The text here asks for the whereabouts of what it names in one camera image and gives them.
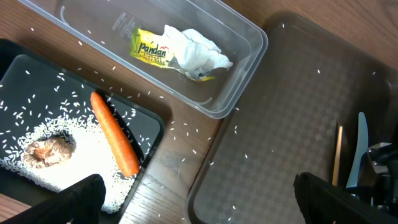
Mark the clear plastic bin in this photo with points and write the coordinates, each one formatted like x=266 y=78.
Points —
x=108 y=26

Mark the light blue plastic knife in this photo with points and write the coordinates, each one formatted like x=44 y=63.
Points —
x=361 y=148

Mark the white tissue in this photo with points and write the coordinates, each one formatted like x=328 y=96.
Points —
x=193 y=50

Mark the orange carrot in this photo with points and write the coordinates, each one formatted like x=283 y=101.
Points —
x=121 y=147

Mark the brown food scrap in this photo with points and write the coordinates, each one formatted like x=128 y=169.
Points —
x=46 y=153

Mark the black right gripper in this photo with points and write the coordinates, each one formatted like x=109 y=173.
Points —
x=377 y=181

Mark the yellow snack wrapper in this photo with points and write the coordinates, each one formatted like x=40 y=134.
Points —
x=154 y=50

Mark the black waste tray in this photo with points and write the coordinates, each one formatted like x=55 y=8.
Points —
x=40 y=100

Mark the wooden chopstick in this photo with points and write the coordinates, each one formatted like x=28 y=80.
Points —
x=336 y=165

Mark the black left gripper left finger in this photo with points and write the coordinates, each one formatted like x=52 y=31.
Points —
x=79 y=203

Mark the dark brown tray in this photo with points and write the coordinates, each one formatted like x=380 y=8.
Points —
x=308 y=83

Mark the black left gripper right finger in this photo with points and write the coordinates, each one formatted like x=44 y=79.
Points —
x=321 y=202

